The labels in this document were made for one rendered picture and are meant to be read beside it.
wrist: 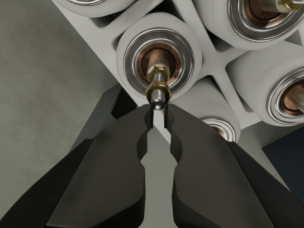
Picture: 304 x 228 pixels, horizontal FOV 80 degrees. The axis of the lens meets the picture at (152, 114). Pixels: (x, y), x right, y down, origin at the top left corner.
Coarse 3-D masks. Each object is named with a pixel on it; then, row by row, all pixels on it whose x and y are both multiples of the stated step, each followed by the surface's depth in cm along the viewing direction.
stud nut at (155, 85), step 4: (152, 84) 13; (156, 84) 13; (160, 84) 13; (164, 84) 13; (148, 88) 13; (152, 88) 13; (156, 88) 13; (160, 88) 13; (164, 88) 13; (168, 88) 13; (148, 92) 13; (164, 92) 13; (168, 92) 13; (148, 96) 13; (168, 96) 13; (148, 100) 13; (168, 100) 13
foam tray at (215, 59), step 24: (144, 0) 23; (168, 0) 32; (72, 24) 24; (96, 24) 25; (120, 24) 24; (192, 24) 24; (96, 48) 26; (216, 48) 28; (216, 72) 27; (240, 96) 35; (240, 120) 31
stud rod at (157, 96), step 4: (156, 76) 15; (160, 76) 15; (156, 80) 15; (160, 80) 15; (152, 92) 13; (156, 92) 12; (160, 92) 12; (152, 96) 12; (156, 96) 12; (160, 96) 12; (164, 96) 12; (152, 100) 12; (156, 100) 12; (160, 100) 12; (164, 100) 12; (152, 104) 12; (156, 104) 12; (160, 104) 12; (164, 104) 12; (156, 108) 12; (160, 108) 12
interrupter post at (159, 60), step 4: (156, 56) 19; (160, 56) 19; (152, 60) 18; (156, 60) 17; (160, 60) 17; (164, 60) 18; (148, 64) 19; (152, 64) 17; (156, 64) 17; (160, 64) 17; (164, 64) 17; (168, 64) 18; (148, 68) 17; (168, 68) 17; (148, 72) 17; (168, 72) 17; (148, 80) 17
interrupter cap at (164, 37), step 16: (144, 32) 18; (160, 32) 18; (176, 32) 18; (128, 48) 18; (144, 48) 19; (160, 48) 19; (176, 48) 18; (128, 64) 19; (144, 64) 20; (176, 64) 19; (192, 64) 19; (128, 80) 20; (144, 80) 20; (176, 80) 20
